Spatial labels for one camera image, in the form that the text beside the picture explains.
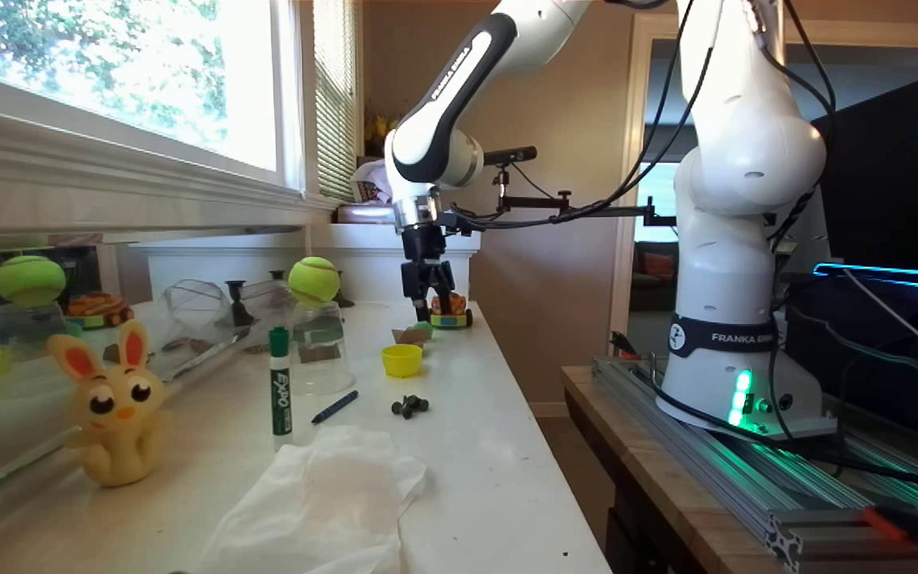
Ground black stereo camera bar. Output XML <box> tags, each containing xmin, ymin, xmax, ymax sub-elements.
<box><xmin>480</xmin><ymin>142</ymin><xmax>538</xmax><ymax>168</ymax></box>

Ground orange toy car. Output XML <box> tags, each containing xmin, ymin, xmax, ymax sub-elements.
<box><xmin>426</xmin><ymin>294</ymin><xmax>476</xmax><ymax>333</ymax></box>

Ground mirror panel along counter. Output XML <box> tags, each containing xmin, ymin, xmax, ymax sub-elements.
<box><xmin>0</xmin><ymin>225</ymin><xmax>303</xmax><ymax>504</ymax></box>

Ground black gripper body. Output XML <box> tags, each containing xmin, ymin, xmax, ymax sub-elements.
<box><xmin>402</xmin><ymin>223</ymin><xmax>448</xmax><ymax>271</ymax></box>

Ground small black wheeled toy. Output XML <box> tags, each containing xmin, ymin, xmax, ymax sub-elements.
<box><xmin>388</xmin><ymin>391</ymin><xmax>434</xmax><ymax>420</ymax></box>

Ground clear glass jar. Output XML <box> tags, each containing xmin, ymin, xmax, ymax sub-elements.
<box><xmin>291</xmin><ymin>300</ymin><xmax>349</xmax><ymax>369</ymax></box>

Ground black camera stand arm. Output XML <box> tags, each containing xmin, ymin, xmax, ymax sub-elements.
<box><xmin>488</xmin><ymin>164</ymin><xmax>682</xmax><ymax>231</ymax></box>

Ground blue-lit computer case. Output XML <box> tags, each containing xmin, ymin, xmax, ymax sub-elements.
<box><xmin>788</xmin><ymin>259</ymin><xmax>918</xmax><ymax>449</ymax></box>

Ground yellow-green tennis ball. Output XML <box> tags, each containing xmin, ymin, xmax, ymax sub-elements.
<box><xmin>286</xmin><ymin>255</ymin><xmax>345</xmax><ymax>310</ymax></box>

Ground yellow bunny plush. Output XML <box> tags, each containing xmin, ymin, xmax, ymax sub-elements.
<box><xmin>43</xmin><ymin>317</ymin><xmax>173</xmax><ymax>490</ymax></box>

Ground white window blinds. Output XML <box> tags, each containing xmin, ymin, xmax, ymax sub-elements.
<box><xmin>311</xmin><ymin>0</ymin><xmax>361</xmax><ymax>203</ymax></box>

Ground white plastic bag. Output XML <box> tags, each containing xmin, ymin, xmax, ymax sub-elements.
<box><xmin>196</xmin><ymin>423</ymin><xmax>431</xmax><ymax>574</ymax></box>

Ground wooden star puzzle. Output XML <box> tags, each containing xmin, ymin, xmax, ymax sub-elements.
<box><xmin>391</xmin><ymin>321</ymin><xmax>436</xmax><ymax>351</ymax></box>

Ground green dry-erase marker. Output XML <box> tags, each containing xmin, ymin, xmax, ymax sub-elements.
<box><xmin>263</xmin><ymin>321</ymin><xmax>296</xmax><ymax>440</ymax></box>

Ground window with white frame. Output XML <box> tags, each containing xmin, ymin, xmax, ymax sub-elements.
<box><xmin>0</xmin><ymin>0</ymin><xmax>308</xmax><ymax>234</ymax></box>

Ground clear plastic container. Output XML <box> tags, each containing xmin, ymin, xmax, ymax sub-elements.
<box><xmin>153</xmin><ymin>276</ymin><xmax>269</xmax><ymax>360</ymax></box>

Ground dark candlestick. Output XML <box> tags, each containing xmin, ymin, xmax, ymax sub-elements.
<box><xmin>226</xmin><ymin>276</ymin><xmax>259</xmax><ymax>327</ymax></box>

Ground dark blue pen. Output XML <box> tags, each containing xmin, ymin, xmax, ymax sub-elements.
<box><xmin>308</xmin><ymin>390</ymin><xmax>364</xmax><ymax>427</ymax></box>

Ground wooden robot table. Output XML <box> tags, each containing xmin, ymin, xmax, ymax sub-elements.
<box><xmin>560</xmin><ymin>360</ymin><xmax>918</xmax><ymax>574</ymax></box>

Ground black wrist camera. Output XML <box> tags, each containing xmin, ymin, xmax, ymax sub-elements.
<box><xmin>436</xmin><ymin>203</ymin><xmax>478</xmax><ymax>236</ymax></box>

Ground black monitor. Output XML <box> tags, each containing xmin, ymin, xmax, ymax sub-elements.
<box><xmin>806</xmin><ymin>62</ymin><xmax>918</xmax><ymax>279</ymax></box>

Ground aluminium extrusion rail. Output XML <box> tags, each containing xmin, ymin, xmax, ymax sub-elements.
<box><xmin>591</xmin><ymin>354</ymin><xmax>918</xmax><ymax>569</ymax></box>

